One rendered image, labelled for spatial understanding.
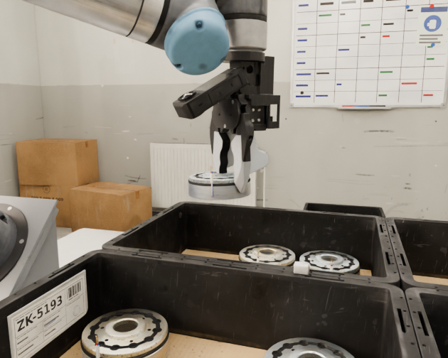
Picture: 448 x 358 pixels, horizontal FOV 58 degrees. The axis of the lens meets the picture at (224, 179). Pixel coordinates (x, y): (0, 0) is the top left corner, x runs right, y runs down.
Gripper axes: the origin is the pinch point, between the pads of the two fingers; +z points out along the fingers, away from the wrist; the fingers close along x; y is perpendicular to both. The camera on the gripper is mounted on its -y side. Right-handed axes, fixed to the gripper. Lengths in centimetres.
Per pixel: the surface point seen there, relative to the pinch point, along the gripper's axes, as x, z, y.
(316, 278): -21.8, 7.1, -2.6
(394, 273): -26.2, 7.0, 6.0
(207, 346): -13.3, 17.2, -12.2
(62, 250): 70, 32, -12
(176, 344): -10.9, 17.3, -15.3
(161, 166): 289, 52, 123
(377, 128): 153, 12, 254
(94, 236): 78, 33, 0
